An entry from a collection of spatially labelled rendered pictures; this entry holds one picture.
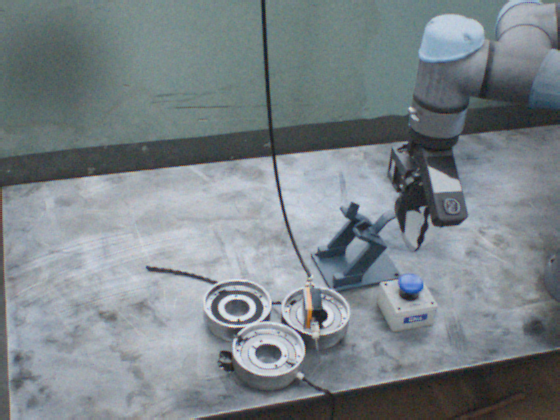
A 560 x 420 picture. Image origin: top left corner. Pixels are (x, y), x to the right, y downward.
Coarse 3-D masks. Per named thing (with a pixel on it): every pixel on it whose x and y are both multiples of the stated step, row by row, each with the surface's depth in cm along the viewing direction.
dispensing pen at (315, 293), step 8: (312, 280) 129; (312, 288) 126; (312, 296) 124; (320, 296) 125; (312, 304) 123; (320, 304) 123; (312, 312) 123; (320, 312) 123; (312, 320) 123; (320, 320) 124; (312, 328) 122; (320, 328) 125; (312, 336) 121
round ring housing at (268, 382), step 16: (288, 336) 123; (240, 352) 120; (256, 352) 122; (272, 352) 123; (304, 352) 120; (240, 368) 117; (272, 368) 118; (256, 384) 117; (272, 384) 117; (288, 384) 120
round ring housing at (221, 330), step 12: (216, 288) 130; (228, 288) 131; (240, 288) 131; (252, 288) 131; (204, 300) 127; (228, 300) 129; (240, 300) 129; (252, 300) 129; (264, 300) 129; (204, 312) 126; (228, 312) 130; (252, 312) 127; (264, 312) 127; (216, 324) 124; (228, 324) 123; (216, 336) 126; (228, 336) 124
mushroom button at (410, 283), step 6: (402, 276) 129; (408, 276) 129; (414, 276) 129; (402, 282) 128; (408, 282) 128; (414, 282) 128; (420, 282) 128; (402, 288) 127; (408, 288) 127; (414, 288) 127; (420, 288) 127
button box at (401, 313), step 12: (384, 288) 131; (396, 288) 131; (384, 300) 131; (396, 300) 129; (408, 300) 129; (420, 300) 129; (432, 300) 129; (384, 312) 131; (396, 312) 127; (408, 312) 127; (420, 312) 128; (432, 312) 129; (396, 324) 128; (408, 324) 129; (420, 324) 130; (432, 324) 131
